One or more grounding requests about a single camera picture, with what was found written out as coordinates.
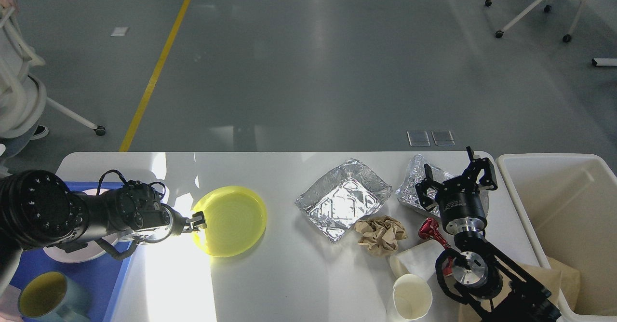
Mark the brown paper bag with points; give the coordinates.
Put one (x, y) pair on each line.
(559, 276)

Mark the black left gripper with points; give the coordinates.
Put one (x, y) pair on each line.
(175, 224)

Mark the crumpled aluminium foil tray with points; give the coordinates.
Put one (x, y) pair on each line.
(407, 194)

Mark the floor socket cover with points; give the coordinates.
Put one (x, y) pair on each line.
(443, 138)
(418, 138)

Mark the white office chair left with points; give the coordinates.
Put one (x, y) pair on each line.
(23, 96)

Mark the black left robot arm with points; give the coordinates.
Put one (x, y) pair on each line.
(39, 210)

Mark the square aluminium foil tray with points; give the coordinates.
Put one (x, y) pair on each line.
(343, 196)

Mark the upright white paper cup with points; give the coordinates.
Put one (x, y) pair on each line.
(410, 300)

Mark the grey-blue mug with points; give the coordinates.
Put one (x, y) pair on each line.
(54, 297)

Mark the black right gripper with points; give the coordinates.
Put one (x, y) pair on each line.
(458, 199)

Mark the blue plastic tray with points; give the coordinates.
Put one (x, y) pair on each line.
(100, 277)

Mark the crumpled brown paper ball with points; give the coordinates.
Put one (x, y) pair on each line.
(380, 235)

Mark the pink round plate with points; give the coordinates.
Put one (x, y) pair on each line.
(92, 251)

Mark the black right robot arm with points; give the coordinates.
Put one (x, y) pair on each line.
(473, 271)

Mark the left floor socket cover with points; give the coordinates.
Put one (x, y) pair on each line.
(418, 138)

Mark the lying white paper cup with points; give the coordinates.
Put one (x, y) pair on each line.
(419, 260)

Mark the white bar on floor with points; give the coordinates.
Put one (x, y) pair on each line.
(604, 62)

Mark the person leg with sneaker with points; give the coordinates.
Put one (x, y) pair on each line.
(15, 145)

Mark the yellow translucent plate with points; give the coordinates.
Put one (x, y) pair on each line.
(236, 218)

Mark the white plastic waste bin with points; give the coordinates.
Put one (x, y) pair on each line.
(567, 203)

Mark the right floor socket cover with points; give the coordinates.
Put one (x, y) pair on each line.
(443, 138)

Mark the pink mug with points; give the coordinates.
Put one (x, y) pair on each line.
(9, 305)

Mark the red crumpled wrapper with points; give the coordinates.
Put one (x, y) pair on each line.
(429, 230)

